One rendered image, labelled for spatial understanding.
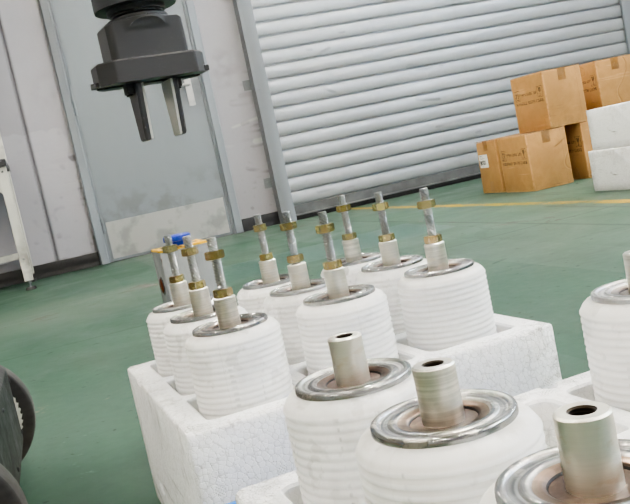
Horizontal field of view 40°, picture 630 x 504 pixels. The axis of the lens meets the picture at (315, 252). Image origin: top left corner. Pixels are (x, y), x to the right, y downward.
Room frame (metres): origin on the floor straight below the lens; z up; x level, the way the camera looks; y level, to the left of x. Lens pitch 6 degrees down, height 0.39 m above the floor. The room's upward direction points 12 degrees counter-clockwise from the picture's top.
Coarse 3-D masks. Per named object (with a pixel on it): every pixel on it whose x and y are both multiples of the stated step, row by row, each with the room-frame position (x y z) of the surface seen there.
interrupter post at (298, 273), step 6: (300, 264) 0.98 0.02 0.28; (288, 270) 0.98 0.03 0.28; (294, 270) 0.98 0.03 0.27; (300, 270) 0.98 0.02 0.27; (306, 270) 0.98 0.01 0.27; (294, 276) 0.98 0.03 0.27; (300, 276) 0.98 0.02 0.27; (306, 276) 0.98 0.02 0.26; (294, 282) 0.98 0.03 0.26; (300, 282) 0.98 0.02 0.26; (306, 282) 0.98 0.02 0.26; (294, 288) 0.98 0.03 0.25; (300, 288) 0.98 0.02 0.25
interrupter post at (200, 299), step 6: (204, 288) 0.94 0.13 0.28; (192, 294) 0.94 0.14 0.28; (198, 294) 0.94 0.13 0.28; (204, 294) 0.94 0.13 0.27; (192, 300) 0.94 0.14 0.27; (198, 300) 0.94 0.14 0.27; (204, 300) 0.94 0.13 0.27; (210, 300) 0.95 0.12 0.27; (192, 306) 0.94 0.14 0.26; (198, 306) 0.94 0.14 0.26; (204, 306) 0.94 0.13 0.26; (210, 306) 0.94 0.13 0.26; (198, 312) 0.94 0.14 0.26; (204, 312) 0.94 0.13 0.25; (210, 312) 0.94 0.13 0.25
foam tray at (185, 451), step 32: (512, 320) 0.91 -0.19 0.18; (416, 352) 0.86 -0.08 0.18; (448, 352) 0.84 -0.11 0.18; (480, 352) 0.84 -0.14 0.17; (512, 352) 0.85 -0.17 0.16; (544, 352) 0.86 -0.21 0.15; (160, 384) 0.96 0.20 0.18; (480, 384) 0.83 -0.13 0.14; (512, 384) 0.85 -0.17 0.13; (544, 384) 0.86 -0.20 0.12; (160, 416) 0.88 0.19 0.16; (192, 416) 0.80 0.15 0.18; (224, 416) 0.77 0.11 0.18; (256, 416) 0.76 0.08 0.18; (160, 448) 0.95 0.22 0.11; (192, 448) 0.74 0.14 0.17; (224, 448) 0.75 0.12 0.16; (256, 448) 0.76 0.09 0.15; (288, 448) 0.77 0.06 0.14; (160, 480) 1.02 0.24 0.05; (192, 480) 0.76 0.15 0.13; (224, 480) 0.75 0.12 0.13; (256, 480) 0.75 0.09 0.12
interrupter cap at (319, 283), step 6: (312, 282) 1.00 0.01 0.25; (318, 282) 0.99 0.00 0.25; (324, 282) 0.98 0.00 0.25; (276, 288) 1.00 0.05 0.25; (282, 288) 1.00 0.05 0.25; (288, 288) 1.00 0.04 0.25; (306, 288) 0.96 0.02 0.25; (312, 288) 0.95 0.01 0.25; (318, 288) 0.95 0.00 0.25; (270, 294) 0.97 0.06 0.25; (276, 294) 0.96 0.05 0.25; (282, 294) 0.96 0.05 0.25; (288, 294) 0.95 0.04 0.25; (294, 294) 0.95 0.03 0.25
